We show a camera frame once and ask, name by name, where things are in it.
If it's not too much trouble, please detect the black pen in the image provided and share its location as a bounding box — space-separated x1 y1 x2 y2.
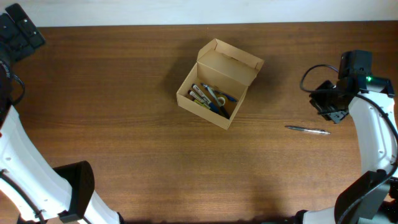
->
285 126 331 135

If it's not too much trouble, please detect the blue pen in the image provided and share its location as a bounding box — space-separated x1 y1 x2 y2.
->
201 83 238 103

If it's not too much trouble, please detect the yellow tape roll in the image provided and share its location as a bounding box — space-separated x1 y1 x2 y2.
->
218 95 237 115

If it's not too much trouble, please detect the white marker blue cap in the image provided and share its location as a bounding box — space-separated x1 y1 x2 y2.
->
192 84 220 114

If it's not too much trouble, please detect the brown cardboard box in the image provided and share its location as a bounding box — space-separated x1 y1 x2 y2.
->
177 39 264 129

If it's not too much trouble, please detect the yellow highlighter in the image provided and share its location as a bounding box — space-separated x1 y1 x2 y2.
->
192 99 211 110

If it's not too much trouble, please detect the white marker black cap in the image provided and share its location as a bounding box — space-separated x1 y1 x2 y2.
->
188 90 205 103

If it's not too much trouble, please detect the grey black permanent marker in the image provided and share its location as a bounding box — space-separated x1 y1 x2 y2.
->
207 86 230 119

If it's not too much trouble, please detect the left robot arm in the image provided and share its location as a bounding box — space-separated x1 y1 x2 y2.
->
1 3 124 224

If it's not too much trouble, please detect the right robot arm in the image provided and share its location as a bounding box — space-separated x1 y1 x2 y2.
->
292 50 397 224

